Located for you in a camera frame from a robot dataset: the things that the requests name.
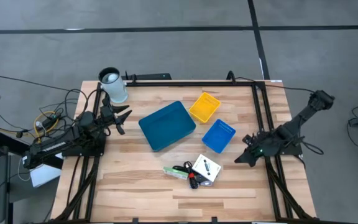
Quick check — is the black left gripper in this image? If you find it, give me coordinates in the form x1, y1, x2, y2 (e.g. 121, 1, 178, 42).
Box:
99, 93, 133, 136

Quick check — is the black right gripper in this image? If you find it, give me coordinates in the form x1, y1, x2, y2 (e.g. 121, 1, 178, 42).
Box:
234, 132, 275, 168

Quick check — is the black cable bundle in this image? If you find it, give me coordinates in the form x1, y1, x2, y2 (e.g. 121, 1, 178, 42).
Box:
172, 161, 200, 190

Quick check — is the large teal plastic bin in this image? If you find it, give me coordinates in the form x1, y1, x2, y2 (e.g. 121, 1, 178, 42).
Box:
138, 100, 197, 152

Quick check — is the small yellow plastic bin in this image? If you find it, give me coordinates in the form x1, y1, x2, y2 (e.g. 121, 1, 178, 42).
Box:
188, 91, 222, 124

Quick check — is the white cylindrical container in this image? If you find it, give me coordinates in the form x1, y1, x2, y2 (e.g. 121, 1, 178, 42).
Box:
98, 67, 129, 104

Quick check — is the small blue plastic basket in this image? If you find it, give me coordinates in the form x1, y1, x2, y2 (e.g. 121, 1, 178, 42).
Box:
201, 118, 237, 154

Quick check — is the flat black device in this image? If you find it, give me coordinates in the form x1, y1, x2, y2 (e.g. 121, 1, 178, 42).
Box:
121, 71, 172, 81

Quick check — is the black power adapter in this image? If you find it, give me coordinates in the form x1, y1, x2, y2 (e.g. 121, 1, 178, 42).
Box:
39, 114, 58, 128

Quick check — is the white cardboard box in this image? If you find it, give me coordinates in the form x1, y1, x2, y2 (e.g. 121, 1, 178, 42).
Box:
29, 163, 62, 188

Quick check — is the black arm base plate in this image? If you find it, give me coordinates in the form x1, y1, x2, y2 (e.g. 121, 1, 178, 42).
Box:
258, 130, 303, 156
61, 133, 107, 157

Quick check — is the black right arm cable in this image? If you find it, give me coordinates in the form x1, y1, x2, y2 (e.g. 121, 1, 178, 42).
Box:
233, 76, 318, 94

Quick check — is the black aluminium table frame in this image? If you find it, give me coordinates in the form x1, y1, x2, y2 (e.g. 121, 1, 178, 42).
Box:
51, 79, 316, 223

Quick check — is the black frame bracket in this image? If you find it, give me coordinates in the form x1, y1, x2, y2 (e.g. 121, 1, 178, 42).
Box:
226, 70, 237, 85

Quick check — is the yellow cable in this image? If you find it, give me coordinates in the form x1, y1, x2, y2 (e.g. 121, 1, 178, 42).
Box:
33, 111, 60, 144

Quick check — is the long black cable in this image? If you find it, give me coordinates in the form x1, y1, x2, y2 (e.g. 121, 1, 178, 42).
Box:
0, 75, 83, 94

